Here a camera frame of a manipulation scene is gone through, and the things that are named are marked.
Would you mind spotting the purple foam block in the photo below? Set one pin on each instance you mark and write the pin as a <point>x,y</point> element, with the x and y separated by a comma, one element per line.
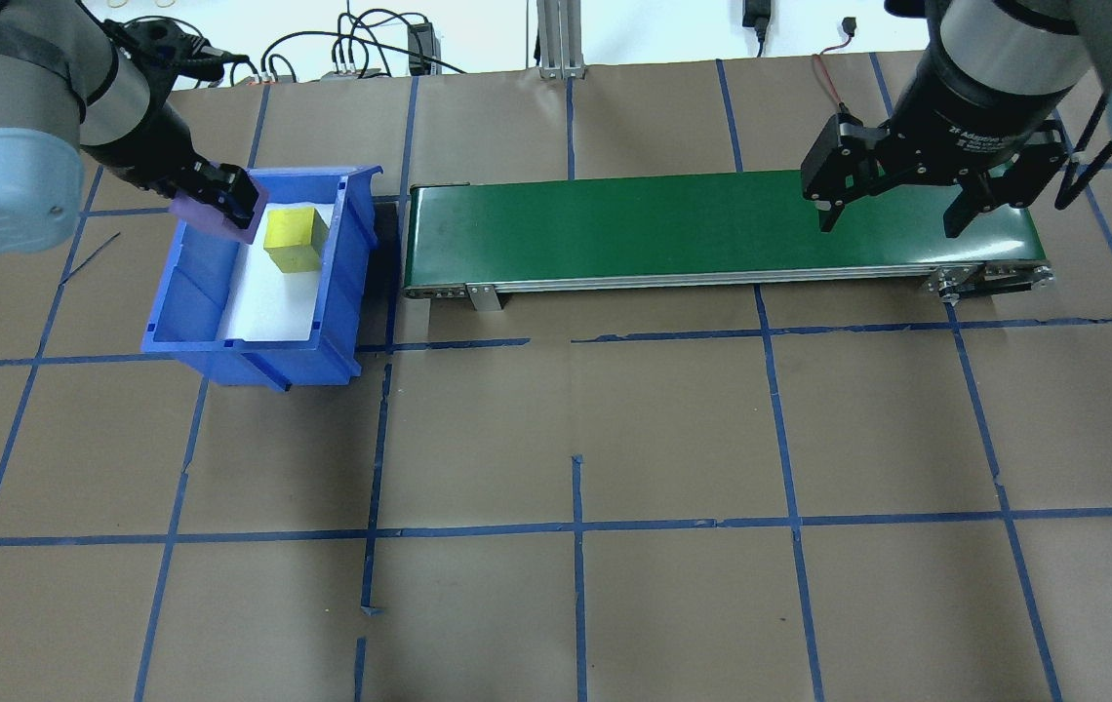
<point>187,210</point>

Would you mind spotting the green conveyor belt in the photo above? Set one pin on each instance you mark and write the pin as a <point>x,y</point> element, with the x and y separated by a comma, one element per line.
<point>663,229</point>

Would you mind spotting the aluminium upright post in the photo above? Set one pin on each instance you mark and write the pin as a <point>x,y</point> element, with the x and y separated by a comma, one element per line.
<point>561,39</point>

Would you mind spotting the black power adapter brick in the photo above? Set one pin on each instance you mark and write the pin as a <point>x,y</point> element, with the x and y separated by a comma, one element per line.
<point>756,12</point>

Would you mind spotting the blue plastic storage bin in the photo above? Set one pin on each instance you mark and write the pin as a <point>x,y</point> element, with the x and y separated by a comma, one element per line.
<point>254,366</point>

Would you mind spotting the yellow foam block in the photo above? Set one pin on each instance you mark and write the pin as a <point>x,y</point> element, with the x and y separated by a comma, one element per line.
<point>293,236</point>

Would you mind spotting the black hub box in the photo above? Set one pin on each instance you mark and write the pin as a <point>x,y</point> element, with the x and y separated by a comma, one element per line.
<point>420,47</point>

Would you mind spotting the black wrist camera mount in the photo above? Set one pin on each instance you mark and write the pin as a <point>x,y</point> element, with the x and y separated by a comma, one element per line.
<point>166,47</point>

